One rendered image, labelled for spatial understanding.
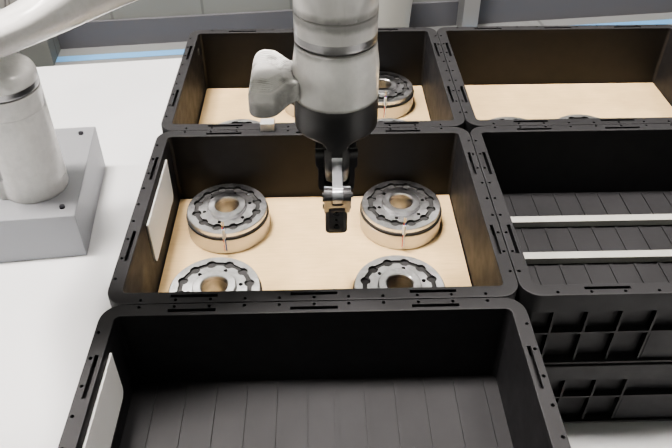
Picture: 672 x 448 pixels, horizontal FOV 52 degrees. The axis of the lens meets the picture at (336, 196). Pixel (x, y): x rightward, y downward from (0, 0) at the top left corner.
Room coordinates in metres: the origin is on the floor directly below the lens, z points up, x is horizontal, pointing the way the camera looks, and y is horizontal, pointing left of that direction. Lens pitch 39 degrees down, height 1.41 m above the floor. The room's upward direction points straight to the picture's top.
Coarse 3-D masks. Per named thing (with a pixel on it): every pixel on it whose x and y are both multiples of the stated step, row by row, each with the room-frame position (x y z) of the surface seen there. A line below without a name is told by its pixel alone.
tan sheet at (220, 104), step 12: (216, 96) 1.00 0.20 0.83; (228, 96) 1.00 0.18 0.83; (240, 96) 1.00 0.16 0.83; (420, 96) 1.00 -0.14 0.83; (204, 108) 0.96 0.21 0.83; (216, 108) 0.96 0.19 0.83; (228, 108) 0.96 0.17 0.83; (240, 108) 0.96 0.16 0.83; (420, 108) 0.96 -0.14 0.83; (204, 120) 0.92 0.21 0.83; (216, 120) 0.92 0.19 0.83; (228, 120) 0.92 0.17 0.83; (276, 120) 0.92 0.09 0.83; (288, 120) 0.92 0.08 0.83; (408, 120) 0.92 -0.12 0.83; (420, 120) 0.92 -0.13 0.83
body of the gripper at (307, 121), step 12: (300, 108) 0.51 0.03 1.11; (372, 108) 0.51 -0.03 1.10; (300, 120) 0.51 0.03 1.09; (312, 120) 0.50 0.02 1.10; (324, 120) 0.49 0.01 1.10; (336, 120) 0.49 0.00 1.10; (348, 120) 0.49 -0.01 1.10; (360, 120) 0.50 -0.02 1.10; (372, 120) 0.51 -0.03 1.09; (312, 132) 0.50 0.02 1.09; (324, 132) 0.49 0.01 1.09; (336, 132) 0.49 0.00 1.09; (348, 132) 0.49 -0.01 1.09; (360, 132) 0.50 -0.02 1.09; (324, 144) 0.49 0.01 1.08; (336, 144) 0.49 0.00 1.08; (348, 144) 0.49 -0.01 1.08; (324, 156) 0.50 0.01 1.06; (336, 156) 0.49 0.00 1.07; (348, 156) 0.49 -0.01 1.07; (348, 168) 0.49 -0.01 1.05
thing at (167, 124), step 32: (192, 32) 1.03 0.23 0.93; (224, 32) 1.03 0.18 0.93; (256, 32) 1.03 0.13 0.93; (288, 32) 1.03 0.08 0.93; (384, 32) 1.04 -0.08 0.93; (416, 32) 1.04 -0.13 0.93; (448, 96) 0.83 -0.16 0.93; (192, 128) 0.75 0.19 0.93; (224, 128) 0.75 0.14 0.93; (256, 128) 0.75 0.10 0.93; (288, 128) 0.75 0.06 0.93
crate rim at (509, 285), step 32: (384, 128) 0.75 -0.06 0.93; (416, 128) 0.75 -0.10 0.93; (448, 128) 0.75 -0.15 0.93; (160, 160) 0.68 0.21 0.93; (480, 192) 0.61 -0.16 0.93; (128, 256) 0.52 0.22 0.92; (384, 288) 0.46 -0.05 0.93; (416, 288) 0.46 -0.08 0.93; (448, 288) 0.46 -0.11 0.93; (480, 288) 0.46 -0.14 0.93; (512, 288) 0.46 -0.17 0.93
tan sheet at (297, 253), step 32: (288, 224) 0.67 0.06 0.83; (320, 224) 0.67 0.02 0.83; (352, 224) 0.67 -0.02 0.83; (448, 224) 0.67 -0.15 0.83; (192, 256) 0.61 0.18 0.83; (224, 256) 0.61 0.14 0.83; (256, 256) 0.61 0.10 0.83; (288, 256) 0.61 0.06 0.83; (320, 256) 0.61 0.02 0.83; (352, 256) 0.61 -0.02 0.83; (416, 256) 0.61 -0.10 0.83; (448, 256) 0.61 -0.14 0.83; (160, 288) 0.56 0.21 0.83; (288, 288) 0.56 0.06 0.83; (320, 288) 0.56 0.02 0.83; (352, 288) 0.56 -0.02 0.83
